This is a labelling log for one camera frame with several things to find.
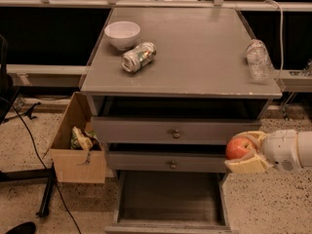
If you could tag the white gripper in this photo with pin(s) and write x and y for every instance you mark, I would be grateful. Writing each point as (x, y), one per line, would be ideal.
(281, 149)

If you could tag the red apple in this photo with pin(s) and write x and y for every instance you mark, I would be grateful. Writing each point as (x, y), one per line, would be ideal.
(238, 147)

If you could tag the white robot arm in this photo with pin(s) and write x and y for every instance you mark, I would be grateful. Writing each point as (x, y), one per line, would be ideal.
(256, 151)

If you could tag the grey drawer cabinet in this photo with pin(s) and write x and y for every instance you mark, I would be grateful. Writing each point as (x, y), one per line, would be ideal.
(200, 54)

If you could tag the grey bottom drawer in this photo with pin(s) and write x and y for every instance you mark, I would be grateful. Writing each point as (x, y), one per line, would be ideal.
(170, 203)

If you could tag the grey drawer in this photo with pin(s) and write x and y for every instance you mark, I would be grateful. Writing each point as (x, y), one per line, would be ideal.
(166, 157)
(170, 203)
(168, 120)

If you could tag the grey middle drawer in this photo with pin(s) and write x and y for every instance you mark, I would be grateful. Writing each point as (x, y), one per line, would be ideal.
(166, 157)

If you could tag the grey top drawer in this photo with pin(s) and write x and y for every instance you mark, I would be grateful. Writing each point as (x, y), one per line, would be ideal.
(168, 120)

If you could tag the clear plastic water bottle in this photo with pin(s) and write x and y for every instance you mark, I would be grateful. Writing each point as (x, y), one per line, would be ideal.
(259, 61)

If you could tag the crushed aluminium can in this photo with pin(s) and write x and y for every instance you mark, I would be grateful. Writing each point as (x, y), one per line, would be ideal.
(141, 55)

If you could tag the crumpled snack bags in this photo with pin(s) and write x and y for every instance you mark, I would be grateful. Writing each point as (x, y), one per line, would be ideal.
(83, 140)

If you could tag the white ceramic bowl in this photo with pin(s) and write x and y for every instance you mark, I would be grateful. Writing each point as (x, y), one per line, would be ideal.
(122, 34)

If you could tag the cardboard box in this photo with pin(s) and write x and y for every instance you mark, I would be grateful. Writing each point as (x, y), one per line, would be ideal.
(72, 162)

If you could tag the black stand base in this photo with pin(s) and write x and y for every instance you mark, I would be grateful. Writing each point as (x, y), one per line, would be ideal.
(48, 174)

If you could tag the black shoe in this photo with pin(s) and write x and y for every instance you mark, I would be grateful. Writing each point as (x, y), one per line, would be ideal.
(24, 228)

